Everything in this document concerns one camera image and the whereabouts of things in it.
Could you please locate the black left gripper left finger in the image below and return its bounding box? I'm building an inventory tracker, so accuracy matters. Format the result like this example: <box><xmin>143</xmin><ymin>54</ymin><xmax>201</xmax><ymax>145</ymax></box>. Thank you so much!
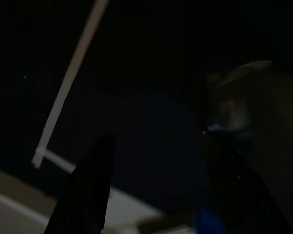
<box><xmin>43</xmin><ymin>132</ymin><xmax>116</xmax><ymax>234</ymax></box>

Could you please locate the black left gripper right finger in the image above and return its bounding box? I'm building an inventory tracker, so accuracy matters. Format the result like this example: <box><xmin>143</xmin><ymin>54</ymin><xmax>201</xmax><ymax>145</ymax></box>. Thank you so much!
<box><xmin>202</xmin><ymin>130</ymin><xmax>293</xmax><ymax>234</ymax></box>

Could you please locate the black floor mat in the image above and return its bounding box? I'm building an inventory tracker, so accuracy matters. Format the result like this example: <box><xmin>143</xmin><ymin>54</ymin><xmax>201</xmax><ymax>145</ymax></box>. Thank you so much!
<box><xmin>0</xmin><ymin>0</ymin><xmax>293</xmax><ymax>220</ymax></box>

